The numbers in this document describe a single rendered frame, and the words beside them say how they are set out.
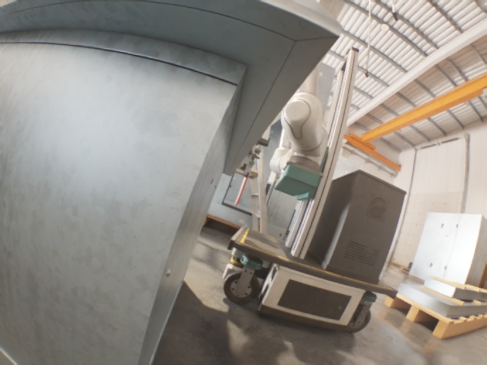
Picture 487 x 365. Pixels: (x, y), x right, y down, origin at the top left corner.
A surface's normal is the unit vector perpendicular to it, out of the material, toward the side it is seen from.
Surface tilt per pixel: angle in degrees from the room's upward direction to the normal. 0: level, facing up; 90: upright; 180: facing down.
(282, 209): 90
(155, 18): 180
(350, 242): 90
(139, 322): 90
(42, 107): 90
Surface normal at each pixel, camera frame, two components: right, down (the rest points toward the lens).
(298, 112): -0.47, -0.16
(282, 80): -0.36, 0.93
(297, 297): -0.07, -0.12
